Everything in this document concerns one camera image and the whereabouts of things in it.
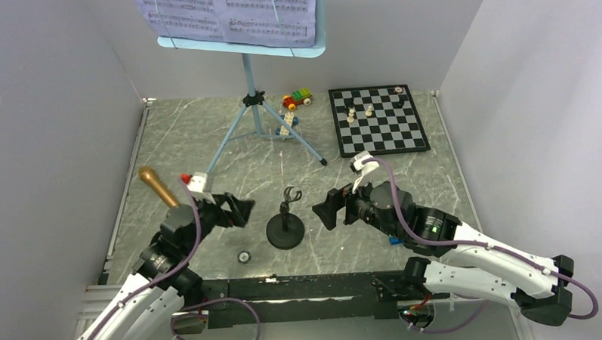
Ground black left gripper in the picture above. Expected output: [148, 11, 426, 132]
[180, 189, 256, 256]

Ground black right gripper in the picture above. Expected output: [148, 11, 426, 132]
[311, 169, 403, 242]

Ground black microphone stand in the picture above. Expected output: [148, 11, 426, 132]
[266, 186, 305, 250]

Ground gold microphone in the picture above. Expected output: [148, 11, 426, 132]
[137, 165, 180, 209]

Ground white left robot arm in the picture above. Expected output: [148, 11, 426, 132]
[76, 193, 255, 340]

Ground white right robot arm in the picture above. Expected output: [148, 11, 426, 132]
[312, 181, 573, 326]

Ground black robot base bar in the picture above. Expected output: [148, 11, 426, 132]
[202, 270, 448, 329]

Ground small round table insert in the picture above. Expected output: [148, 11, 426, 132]
[237, 251, 252, 264]

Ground blue white toy brick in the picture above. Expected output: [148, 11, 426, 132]
[388, 237, 404, 246]

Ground white chess piece left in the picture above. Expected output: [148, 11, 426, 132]
[346, 109, 356, 124]

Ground light blue music stand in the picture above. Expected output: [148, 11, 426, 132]
[157, 0, 327, 173]

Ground black white chessboard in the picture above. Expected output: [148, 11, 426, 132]
[328, 84, 431, 158]

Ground colourful toy brick car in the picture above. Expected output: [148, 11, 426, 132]
[282, 88, 313, 111]

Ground sheet music pages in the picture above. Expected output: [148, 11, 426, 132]
[134, 0, 317, 48]

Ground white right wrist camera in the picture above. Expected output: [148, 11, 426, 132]
[349, 150, 379, 194]

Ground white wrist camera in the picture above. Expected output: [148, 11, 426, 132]
[180, 172, 215, 202]
[349, 150, 379, 194]

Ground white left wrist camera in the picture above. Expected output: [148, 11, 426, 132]
[180, 172, 215, 202]

